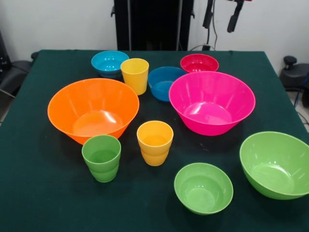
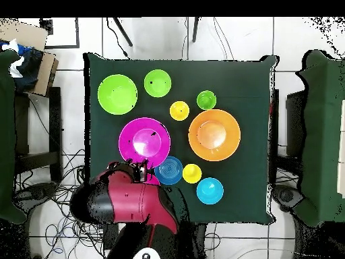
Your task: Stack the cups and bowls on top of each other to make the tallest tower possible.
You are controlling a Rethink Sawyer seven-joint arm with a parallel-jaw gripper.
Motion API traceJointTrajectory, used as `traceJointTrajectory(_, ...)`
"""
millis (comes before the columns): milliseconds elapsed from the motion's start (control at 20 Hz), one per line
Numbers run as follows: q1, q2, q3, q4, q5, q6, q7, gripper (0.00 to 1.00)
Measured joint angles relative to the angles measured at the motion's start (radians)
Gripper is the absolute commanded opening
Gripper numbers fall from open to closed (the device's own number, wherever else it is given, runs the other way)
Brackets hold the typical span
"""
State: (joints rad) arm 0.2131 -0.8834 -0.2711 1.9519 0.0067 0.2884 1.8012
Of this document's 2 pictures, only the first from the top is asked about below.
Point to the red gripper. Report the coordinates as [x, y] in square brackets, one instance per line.
[248, 0]

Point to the black plug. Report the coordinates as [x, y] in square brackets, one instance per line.
[205, 47]

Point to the small red bowl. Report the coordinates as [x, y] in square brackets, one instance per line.
[198, 64]

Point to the large pink bowl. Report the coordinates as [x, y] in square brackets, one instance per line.
[217, 91]

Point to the dark blue bowl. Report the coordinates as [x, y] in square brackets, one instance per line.
[159, 91]

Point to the smooth yellow cup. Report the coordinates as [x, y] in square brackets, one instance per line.
[135, 82]

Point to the small light blue bowl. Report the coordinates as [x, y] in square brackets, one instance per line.
[106, 60]

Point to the ridged yellow cup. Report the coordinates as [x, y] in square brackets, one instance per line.
[154, 154]

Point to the large green bowl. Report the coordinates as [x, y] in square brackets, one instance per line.
[272, 169]

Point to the large orange bowl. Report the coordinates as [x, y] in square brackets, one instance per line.
[72, 101]

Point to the small green bowl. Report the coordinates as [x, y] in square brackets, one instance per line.
[202, 193]

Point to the ridged green cup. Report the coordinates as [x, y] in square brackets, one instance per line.
[101, 169]

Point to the dark green tablecloth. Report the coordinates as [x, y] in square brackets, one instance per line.
[36, 193]

